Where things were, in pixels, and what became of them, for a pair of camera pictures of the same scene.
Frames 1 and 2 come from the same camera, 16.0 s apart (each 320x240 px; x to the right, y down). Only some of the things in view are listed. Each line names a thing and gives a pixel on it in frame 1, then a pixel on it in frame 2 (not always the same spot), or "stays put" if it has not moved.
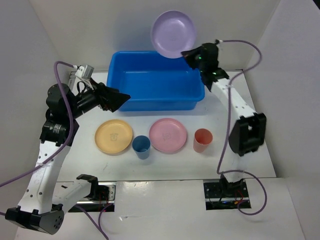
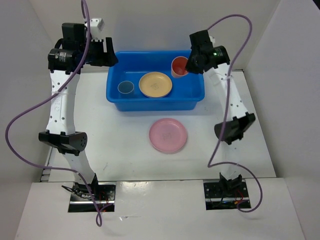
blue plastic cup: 141,144 to 126,89
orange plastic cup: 203,137 to 178,67
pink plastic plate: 168,135 stays put
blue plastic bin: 154,81 stays put
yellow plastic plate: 113,136 to 155,84
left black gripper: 108,98 to 108,58
